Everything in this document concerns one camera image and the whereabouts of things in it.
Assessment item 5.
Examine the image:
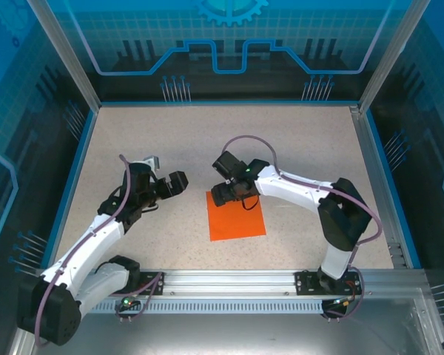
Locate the orange paper sheet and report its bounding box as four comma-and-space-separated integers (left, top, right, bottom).
205, 190, 267, 242

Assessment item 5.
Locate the grey metal panel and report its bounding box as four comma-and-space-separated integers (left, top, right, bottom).
7, 288, 444, 355

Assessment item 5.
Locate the thin black left gripper cable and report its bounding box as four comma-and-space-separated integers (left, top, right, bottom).
138, 201, 160, 216

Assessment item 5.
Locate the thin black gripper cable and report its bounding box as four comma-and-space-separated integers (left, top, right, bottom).
138, 201, 160, 216
240, 192, 262, 212

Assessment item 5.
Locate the thin black right gripper cable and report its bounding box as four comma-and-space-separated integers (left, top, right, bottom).
240, 192, 262, 212

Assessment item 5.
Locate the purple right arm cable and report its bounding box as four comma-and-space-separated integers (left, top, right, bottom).
221, 135, 383, 323

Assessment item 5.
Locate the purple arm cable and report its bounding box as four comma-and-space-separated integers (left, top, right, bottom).
221, 135, 383, 323
31, 153, 167, 348

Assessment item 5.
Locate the blue enclosure edge strip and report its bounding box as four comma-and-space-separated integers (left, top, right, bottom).
365, 109, 422, 270
44, 109, 99, 270

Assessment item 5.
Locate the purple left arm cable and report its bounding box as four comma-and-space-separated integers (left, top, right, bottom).
31, 153, 167, 348

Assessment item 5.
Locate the aluminium mounting rail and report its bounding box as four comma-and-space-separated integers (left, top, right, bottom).
33, 268, 426, 297

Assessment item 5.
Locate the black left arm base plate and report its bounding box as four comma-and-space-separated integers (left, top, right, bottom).
131, 271, 167, 297

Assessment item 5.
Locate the slotted grey cable duct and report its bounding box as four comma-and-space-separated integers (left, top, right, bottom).
92, 299, 356, 316

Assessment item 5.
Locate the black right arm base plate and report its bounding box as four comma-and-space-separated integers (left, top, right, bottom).
295, 269, 363, 297

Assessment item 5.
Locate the aluminium frame post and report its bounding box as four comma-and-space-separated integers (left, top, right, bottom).
357, 0, 433, 114
26, 0, 101, 110

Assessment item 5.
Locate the aluminium side rail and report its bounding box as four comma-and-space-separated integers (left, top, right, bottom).
349, 105, 408, 270

